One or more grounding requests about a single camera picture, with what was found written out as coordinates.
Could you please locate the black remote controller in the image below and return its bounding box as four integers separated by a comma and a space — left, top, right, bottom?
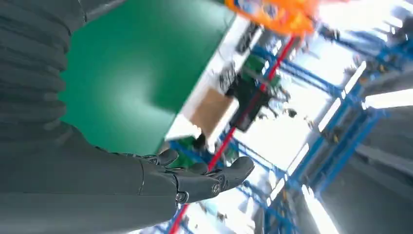
235, 23, 264, 54

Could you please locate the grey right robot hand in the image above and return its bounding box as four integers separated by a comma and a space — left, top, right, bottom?
0, 125, 256, 234

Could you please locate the green table mat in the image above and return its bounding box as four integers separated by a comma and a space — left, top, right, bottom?
57, 0, 237, 158

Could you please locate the red bar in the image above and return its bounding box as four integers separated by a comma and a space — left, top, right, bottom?
167, 35, 298, 234

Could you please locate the blue metal rack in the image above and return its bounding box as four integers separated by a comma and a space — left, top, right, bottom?
154, 25, 413, 234

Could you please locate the open cardboard box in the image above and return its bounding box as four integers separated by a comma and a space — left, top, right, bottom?
189, 88, 235, 138

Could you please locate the black cable bundle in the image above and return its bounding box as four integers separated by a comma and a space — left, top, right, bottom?
219, 64, 240, 93

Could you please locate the green plastic crate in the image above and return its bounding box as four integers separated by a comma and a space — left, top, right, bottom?
168, 136, 208, 169

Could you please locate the long white table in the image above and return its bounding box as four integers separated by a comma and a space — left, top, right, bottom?
164, 13, 269, 143

